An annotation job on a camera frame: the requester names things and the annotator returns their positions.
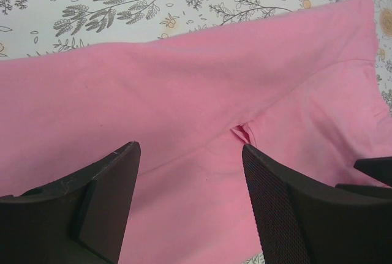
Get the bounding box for floral patterned table mat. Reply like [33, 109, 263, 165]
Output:
[0, 0, 392, 264]

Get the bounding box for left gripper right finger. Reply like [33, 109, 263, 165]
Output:
[242, 145, 391, 263]

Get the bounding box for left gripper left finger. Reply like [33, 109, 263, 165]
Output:
[1, 141, 141, 264]

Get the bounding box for pink t shirt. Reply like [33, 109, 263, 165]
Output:
[1, 0, 391, 263]

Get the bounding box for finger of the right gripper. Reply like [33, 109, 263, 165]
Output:
[335, 157, 391, 189]

